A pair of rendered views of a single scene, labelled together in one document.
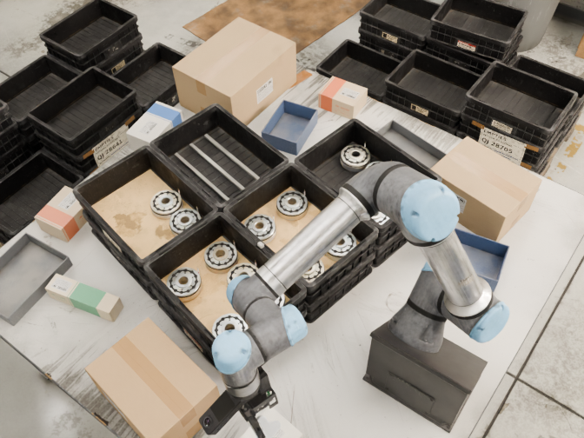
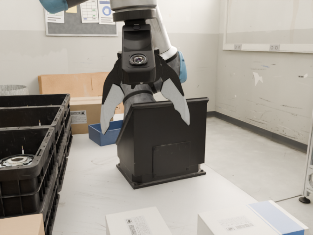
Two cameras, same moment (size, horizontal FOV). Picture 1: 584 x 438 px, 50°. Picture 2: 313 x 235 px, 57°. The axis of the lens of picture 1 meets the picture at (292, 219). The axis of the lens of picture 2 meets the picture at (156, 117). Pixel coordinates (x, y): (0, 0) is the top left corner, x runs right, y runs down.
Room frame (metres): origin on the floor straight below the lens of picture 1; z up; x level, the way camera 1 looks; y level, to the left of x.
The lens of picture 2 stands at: (0.26, 0.53, 1.16)
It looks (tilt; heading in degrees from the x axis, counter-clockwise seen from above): 14 degrees down; 299
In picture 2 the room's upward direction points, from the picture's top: straight up
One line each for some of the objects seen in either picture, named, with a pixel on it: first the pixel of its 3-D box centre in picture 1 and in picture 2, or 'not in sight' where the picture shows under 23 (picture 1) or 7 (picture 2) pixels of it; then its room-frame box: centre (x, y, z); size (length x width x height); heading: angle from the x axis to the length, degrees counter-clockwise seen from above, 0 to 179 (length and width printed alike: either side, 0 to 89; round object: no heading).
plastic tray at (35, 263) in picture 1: (20, 277); not in sight; (1.13, 0.90, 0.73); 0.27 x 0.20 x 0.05; 147
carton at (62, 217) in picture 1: (66, 214); not in sight; (1.38, 0.79, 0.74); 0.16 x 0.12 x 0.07; 150
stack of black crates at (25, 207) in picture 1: (36, 206); not in sight; (1.82, 1.16, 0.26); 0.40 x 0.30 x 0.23; 142
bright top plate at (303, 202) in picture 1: (292, 202); not in sight; (1.29, 0.00, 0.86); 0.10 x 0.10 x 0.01
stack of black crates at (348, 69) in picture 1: (361, 83); not in sight; (2.57, -0.40, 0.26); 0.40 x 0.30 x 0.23; 52
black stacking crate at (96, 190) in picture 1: (148, 211); not in sight; (1.27, 0.47, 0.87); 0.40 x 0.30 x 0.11; 41
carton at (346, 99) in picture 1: (342, 97); not in sight; (1.93, -0.22, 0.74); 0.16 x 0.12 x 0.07; 57
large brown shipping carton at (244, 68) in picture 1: (236, 74); not in sight; (2.02, 0.20, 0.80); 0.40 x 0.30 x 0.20; 141
